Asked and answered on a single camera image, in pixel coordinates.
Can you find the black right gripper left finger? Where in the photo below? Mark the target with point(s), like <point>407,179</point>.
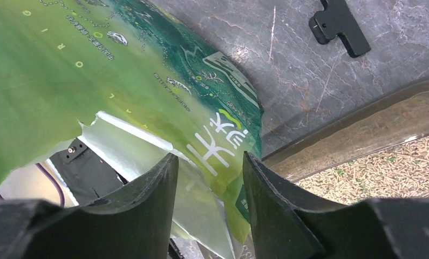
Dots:
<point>134,221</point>

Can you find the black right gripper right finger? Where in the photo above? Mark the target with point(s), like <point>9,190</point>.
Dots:
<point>288,221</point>

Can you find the brown translucent litter box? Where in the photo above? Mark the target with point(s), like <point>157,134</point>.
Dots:
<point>379,150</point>

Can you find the green cat litter bag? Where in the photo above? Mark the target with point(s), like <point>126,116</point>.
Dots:
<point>133,83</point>

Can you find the black bag clip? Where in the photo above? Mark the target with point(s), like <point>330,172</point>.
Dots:
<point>336,20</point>

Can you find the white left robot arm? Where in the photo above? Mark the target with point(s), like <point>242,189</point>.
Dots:
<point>87,176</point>

